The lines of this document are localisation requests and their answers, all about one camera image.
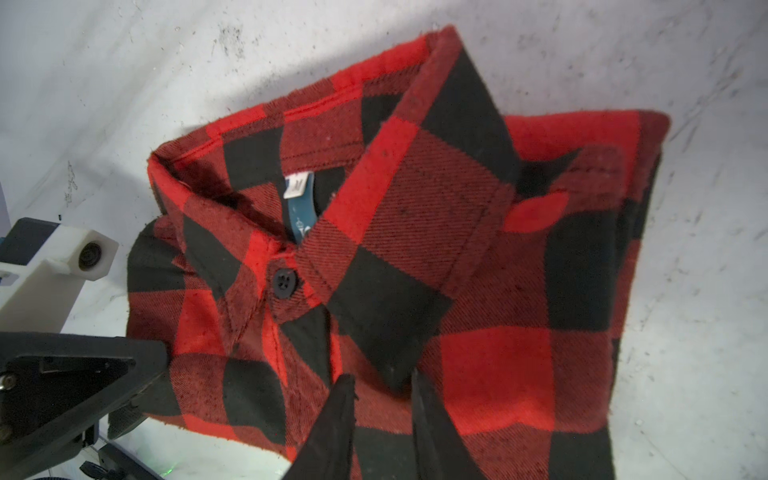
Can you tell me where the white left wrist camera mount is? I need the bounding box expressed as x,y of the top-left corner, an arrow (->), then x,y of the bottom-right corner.
1,217 -> 119,334

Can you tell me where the red black plaid shirt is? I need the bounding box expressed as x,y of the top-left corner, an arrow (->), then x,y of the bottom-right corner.
127,27 -> 670,479

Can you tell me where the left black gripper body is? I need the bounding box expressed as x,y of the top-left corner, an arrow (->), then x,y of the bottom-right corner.
1,332 -> 168,479

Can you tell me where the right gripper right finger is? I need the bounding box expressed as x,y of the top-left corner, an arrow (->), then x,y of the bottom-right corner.
411,370 -> 486,480

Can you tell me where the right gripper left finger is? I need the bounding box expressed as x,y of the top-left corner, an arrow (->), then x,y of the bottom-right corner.
290,374 -> 356,480

